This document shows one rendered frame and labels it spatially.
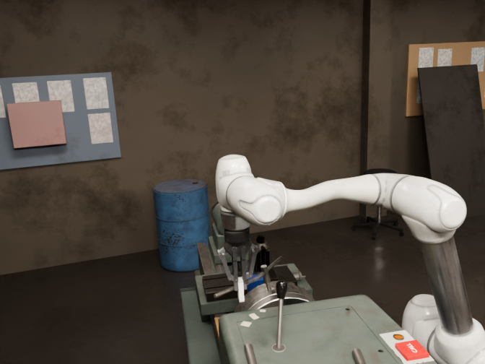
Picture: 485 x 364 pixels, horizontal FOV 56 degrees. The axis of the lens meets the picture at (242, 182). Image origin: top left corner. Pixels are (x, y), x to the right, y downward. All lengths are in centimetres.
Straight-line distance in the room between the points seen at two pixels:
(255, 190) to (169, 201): 330
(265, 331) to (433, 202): 59
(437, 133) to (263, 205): 500
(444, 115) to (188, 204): 333
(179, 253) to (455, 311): 327
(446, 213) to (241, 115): 393
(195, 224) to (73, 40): 211
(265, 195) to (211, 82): 395
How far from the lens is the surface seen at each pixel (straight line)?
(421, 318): 188
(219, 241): 265
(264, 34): 520
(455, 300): 164
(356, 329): 135
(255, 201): 110
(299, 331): 133
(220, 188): 127
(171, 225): 447
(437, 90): 608
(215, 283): 222
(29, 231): 514
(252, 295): 159
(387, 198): 152
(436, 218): 139
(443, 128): 606
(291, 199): 120
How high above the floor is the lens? 198
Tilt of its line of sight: 15 degrees down
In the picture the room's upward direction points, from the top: 3 degrees counter-clockwise
